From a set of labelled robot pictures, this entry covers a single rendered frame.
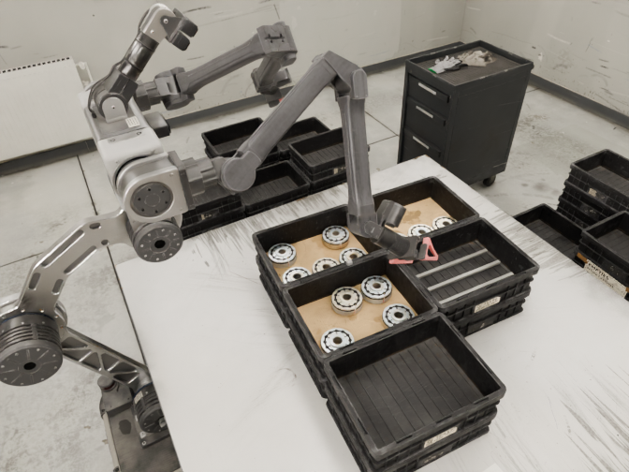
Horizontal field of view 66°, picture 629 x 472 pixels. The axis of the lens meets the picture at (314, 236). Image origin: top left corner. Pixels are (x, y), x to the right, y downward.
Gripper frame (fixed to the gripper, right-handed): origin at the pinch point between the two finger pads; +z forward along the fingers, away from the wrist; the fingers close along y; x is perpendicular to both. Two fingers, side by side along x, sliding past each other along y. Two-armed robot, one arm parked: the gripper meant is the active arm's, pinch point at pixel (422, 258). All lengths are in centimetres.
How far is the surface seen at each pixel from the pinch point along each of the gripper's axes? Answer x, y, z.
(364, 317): 17.5, 22.5, 2.0
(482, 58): -172, 65, 87
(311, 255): -3.2, 48.5, -7.5
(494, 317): 5.2, 2.4, 41.7
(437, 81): -140, 72, 60
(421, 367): 30.0, 3.1, 11.0
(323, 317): 21.0, 30.7, -8.0
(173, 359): 45, 67, -38
